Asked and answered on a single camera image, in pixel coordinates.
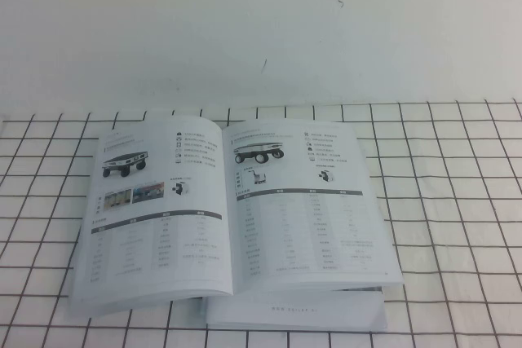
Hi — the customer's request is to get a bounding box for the white product manual book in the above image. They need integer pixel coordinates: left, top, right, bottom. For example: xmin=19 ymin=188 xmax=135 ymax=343
xmin=69 ymin=113 xmax=405 ymax=316

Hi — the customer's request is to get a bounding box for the closed white book with print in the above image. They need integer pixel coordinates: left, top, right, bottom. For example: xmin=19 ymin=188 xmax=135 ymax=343
xmin=198 ymin=284 xmax=387 ymax=331

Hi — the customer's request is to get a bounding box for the white grid-pattern tablecloth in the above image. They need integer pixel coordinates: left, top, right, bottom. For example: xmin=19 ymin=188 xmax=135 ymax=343
xmin=0 ymin=99 xmax=522 ymax=348

